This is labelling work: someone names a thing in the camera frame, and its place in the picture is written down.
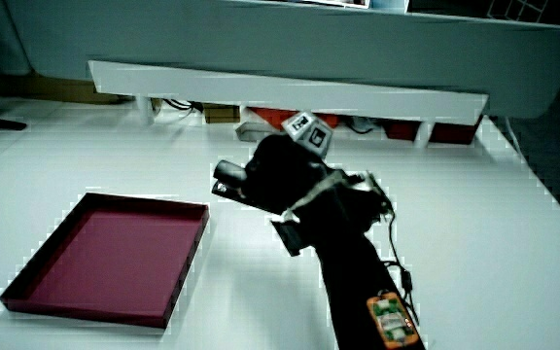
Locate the person's right hand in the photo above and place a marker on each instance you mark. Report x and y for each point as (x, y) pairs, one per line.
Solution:
(280, 170)

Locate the black stapler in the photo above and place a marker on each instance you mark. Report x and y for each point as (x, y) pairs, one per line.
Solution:
(229, 171)

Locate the person's right forearm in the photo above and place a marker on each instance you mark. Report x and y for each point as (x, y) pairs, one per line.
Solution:
(353, 262)

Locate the grey desk partition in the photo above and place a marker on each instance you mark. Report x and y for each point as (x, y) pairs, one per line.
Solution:
(309, 44)

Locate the white desk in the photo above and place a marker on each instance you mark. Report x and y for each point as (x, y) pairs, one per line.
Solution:
(474, 243)

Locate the white flat packet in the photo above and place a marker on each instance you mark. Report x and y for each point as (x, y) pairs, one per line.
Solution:
(253, 131)

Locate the wide red box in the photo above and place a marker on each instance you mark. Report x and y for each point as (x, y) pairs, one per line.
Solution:
(270, 115)

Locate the white shelf riser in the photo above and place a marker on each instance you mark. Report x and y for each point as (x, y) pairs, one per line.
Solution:
(270, 90)

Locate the orange green sensor module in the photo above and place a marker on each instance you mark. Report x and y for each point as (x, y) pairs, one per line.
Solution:
(391, 321)

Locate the maroon tray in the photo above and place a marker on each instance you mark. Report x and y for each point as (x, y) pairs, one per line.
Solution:
(110, 257)

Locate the flat brown cardboard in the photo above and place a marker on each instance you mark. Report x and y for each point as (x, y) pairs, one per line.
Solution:
(56, 90)

